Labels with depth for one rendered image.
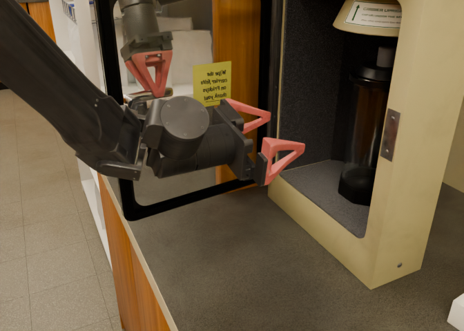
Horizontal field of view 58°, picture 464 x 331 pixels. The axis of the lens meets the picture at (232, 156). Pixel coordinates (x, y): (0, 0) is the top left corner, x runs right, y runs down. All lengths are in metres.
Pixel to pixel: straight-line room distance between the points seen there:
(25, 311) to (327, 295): 1.67
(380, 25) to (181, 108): 0.31
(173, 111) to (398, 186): 0.33
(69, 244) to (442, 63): 2.17
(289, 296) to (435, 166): 0.29
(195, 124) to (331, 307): 0.36
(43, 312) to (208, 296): 1.51
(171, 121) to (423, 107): 0.33
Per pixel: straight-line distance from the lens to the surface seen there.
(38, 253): 2.49
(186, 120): 0.48
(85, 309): 2.09
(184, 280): 0.72
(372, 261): 0.70
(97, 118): 0.49
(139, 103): 0.68
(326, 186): 0.83
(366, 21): 0.65
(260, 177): 0.57
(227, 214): 0.87
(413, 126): 0.61
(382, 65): 0.73
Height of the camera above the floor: 1.42
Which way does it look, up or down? 26 degrees down
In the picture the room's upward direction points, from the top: straight up
